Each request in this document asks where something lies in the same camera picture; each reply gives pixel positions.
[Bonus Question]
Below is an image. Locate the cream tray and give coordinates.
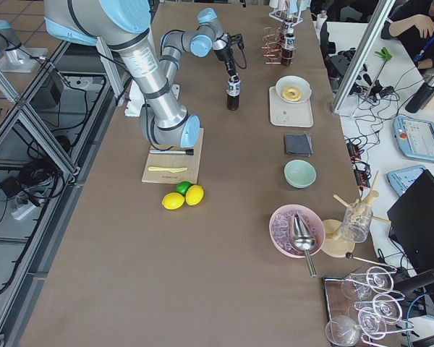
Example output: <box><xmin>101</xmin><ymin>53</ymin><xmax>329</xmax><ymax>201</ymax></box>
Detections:
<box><xmin>269</xmin><ymin>86</ymin><xmax>314</xmax><ymax>128</ymax></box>

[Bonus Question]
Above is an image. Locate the grey folded cloth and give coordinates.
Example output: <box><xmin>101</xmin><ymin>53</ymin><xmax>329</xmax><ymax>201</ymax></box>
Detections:
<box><xmin>284</xmin><ymin>133</ymin><xmax>313</xmax><ymax>157</ymax></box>

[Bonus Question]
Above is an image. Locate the steel ice scoop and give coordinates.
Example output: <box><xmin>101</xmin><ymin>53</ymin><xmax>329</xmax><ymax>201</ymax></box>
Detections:
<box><xmin>292</xmin><ymin>213</ymin><xmax>317</xmax><ymax>278</ymax></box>

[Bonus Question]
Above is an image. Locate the wooden cup stand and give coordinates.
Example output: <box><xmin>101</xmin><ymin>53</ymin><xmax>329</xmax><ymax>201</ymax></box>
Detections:
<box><xmin>321</xmin><ymin>171</ymin><xmax>391</xmax><ymax>257</ymax></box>

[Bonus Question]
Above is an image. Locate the yellow lemon lower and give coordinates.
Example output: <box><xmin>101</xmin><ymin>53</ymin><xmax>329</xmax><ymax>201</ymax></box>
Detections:
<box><xmin>161</xmin><ymin>192</ymin><xmax>185</xmax><ymax>210</ymax></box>

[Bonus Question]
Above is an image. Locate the yellow lemon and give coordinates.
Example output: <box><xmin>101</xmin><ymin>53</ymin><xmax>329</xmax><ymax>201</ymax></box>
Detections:
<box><xmin>185</xmin><ymin>184</ymin><xmax>205</xmax><ymax>206</ymax></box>
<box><xmin>161</xmin><ymin>192</ymin><xmax>185</xmax><ymax>210</ymax></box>

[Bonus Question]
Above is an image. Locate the yellow plastic knife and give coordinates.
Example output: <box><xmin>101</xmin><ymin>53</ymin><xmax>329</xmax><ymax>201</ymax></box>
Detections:
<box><xmin>148</xmin><ymin>166</ymin><xmax>188</xmax><ymax>173</ymax></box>

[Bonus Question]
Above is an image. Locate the tea bottle top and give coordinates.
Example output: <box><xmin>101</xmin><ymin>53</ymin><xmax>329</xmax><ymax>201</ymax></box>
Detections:
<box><xmin>226</xmin><ymin>78</ymin><xmax>240</xmax><ymax>111</ymax></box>

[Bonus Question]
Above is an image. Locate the aluminium frame post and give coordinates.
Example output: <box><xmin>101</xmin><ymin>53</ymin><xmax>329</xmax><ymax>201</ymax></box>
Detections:
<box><xmin>331</xmin><ymin>0</ymin><xmax>395</xmax><ymax>116</ymax></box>

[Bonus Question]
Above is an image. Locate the green lime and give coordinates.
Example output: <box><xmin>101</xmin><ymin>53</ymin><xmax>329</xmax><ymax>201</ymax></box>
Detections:
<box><xmin>175</xmin><ymin>181</ymin><xmax>192</xmax><ymax>196</ymax></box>

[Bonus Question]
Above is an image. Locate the tea bottle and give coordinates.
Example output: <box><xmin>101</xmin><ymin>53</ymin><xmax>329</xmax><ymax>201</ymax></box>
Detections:
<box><xmin>226</xmin><ymin>78</ymin><xmax>240</xmax><ymax>111</ymax></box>
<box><xmin>282</xmin><ymin>15</ymin><xmax>293</xmax><ymax>36</ymax></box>
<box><xmin>281</xmin><ymin>30</ymin><xmax>295</xmax><ymax>66</ymax></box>

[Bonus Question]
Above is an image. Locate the green bowl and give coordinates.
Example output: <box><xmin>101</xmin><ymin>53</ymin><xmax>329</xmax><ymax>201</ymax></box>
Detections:
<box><xmin>284</xmin><ymin>160</ymin><xmax>317</xmax><ymax>189</ymax></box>

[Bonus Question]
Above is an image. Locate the donut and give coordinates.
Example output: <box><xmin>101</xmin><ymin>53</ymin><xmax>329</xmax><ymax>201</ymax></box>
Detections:
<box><xmin>281</xmin><ymin>86</ymin><xmax>302</xmax><ymax>102</ymax></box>

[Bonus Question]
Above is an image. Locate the copper wire bottle rack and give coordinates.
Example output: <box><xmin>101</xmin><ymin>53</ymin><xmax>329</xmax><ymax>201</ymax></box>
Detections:
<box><xmin>261</xmin><ymin>24</ymin><xmax>296</xmax><ymax>65</ymax></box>

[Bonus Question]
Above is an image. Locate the yellow lemon upper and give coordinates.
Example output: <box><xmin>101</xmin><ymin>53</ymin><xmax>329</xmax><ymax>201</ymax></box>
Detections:
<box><xmin>185</xmin><ymin>184</ymin><xmax>205</xmax><ymax>206</ymax></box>

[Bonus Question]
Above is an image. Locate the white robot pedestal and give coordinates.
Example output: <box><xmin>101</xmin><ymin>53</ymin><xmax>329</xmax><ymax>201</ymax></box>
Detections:
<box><xmin>124</xmin><ymin>77</ymin><xmax>179</xmax><ymax>118</ymax></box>

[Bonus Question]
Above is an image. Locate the white wire cup rack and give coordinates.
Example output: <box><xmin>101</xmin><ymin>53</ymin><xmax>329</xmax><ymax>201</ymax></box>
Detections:
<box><xmin>268</xmin><ymin>0</ymin><xmax>303</xmax><ymax>25</ymax></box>

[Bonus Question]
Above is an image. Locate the black thermos bottle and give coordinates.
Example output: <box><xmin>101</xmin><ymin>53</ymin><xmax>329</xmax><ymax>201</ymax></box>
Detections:
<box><xmin>405</xmin><ymin>74</ymin><xmax>434</xmax><ymax>113</ymax></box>

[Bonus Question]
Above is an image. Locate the glass jar with spoons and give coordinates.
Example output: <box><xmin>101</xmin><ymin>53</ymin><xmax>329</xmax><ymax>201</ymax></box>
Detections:
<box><xmin>339</xmin><ymin>202</ymin><xmax>373</xmax><ymax>243</ymax></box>

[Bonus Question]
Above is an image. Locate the tea bottle front right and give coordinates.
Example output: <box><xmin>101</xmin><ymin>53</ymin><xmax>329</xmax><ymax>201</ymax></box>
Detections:
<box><xmin>282</xmin><ymin>15</ymin><xmax>293</xmax><ymax>36</ymax></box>

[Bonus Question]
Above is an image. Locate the wooden cutting board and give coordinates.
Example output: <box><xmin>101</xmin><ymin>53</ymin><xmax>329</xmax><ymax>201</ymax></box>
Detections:
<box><xmin>142</xmin><ymin>128</ymin><xmax>204</xmax><ymax>184</ymax></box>

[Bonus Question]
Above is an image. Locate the steel muddler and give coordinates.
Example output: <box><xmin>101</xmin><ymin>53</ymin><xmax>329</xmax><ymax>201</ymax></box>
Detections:
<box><xmin>149</xmin><ymin>148</ymin><xmax>194</xmax><ymax>155</ymax></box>

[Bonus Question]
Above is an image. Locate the black monitor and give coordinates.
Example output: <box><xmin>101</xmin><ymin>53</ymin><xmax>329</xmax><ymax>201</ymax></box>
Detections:
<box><xmin>387</xmin><ymin>170</ymin><xmax>434</xmax><ymax>272</ymax></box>

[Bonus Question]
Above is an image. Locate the person in black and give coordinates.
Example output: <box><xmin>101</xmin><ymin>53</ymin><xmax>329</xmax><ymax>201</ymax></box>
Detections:
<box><xmin>380</xmin><ymin>1</ymin><xmax>434</xmax><ymax>70</ymax></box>

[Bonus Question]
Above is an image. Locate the blue teach pendant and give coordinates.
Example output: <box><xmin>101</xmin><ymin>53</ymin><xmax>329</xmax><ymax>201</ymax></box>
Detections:
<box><xmin>393</xmin><ymin>116</ymin><xmax>434</xmax><ymax>163</ymax></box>
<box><xmin>386</xmin><ymin>165</ymin><xmax>426</xmax><ymax>197</ymax></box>

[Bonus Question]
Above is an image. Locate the pink bowl with ice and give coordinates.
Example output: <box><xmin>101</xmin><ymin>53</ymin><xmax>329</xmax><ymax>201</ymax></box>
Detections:
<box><xmin>269</xmin><ymin>204</ymin><xmax>326</xmax><ymax>259</ymax></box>

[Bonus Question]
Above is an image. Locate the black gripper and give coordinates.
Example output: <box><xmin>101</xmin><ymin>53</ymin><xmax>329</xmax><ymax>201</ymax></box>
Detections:
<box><xmin>213</xmin><ymin>33</ymin><xmax>244</xmax><ymax>83</ymax></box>

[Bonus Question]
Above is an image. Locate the tea bottle front left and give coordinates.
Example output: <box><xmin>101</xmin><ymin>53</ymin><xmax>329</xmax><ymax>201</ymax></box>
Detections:
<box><xmin>281</xmin><ymin>30</ymin><xmax>295</xmax><ymax>66</ymax></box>

